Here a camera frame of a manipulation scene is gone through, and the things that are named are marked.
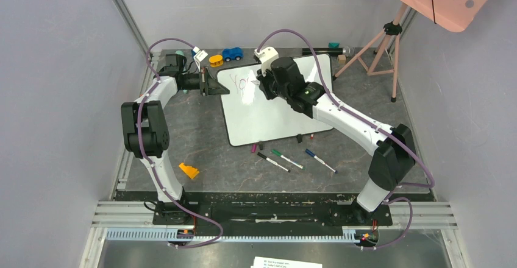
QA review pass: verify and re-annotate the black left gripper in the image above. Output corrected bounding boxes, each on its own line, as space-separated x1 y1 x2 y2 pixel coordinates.
182 68 230 97

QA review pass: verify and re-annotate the white whiteboard with black frame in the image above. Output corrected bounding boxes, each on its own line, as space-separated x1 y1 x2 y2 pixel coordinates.
217 64 331 147

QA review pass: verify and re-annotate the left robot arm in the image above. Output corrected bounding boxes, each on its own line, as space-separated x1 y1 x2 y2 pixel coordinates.
121 54 230 225

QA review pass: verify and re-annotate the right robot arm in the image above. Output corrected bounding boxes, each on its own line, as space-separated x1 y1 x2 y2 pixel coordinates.
256 57 416 224

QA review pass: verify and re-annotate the blue toy car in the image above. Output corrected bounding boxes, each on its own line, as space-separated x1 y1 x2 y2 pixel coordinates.
222 47 243 62

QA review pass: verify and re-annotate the teal block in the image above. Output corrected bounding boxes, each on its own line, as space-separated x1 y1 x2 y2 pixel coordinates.
328 42 340 48

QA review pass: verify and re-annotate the wooden cube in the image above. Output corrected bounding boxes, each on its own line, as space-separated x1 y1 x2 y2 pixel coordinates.
337 54 347 65

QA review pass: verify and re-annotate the green capped marker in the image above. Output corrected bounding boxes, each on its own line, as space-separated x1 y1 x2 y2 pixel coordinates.
271 149 304 169

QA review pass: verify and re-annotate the black capped marker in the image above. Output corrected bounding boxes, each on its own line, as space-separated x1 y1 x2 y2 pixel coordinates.
257 152 291 172

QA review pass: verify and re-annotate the blue capped marker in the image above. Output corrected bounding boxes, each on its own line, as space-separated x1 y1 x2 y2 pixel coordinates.
305 149 338 174

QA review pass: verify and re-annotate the black flashlight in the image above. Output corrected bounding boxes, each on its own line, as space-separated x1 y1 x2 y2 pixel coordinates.
313 46 355 57

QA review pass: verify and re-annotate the orange wedge block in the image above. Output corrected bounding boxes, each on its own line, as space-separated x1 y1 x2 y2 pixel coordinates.
179 163 199 180

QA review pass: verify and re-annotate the white paper sheet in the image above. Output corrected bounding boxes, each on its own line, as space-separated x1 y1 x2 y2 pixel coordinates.
251 256 323 268

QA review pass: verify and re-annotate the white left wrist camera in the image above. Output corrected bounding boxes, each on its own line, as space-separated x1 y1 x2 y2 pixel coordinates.
192 46 208 71

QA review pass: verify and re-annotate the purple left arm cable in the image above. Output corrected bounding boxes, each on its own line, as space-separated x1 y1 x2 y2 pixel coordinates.
136 37 224 250

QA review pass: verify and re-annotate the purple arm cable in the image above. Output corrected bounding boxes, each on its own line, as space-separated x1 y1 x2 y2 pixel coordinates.
255 29 436 251
136 37 224 250

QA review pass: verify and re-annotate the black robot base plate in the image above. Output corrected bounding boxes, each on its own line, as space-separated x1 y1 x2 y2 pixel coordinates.
144 192 393 238

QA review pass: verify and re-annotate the aluminium frame profile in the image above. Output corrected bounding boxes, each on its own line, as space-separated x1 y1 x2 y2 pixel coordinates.
112 0 150 59

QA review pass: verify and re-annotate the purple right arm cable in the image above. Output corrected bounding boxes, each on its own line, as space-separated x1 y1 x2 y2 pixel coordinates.
255 29 436 251

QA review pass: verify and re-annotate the white cable duct rail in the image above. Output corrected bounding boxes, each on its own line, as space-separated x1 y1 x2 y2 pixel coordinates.
105 227 373 244

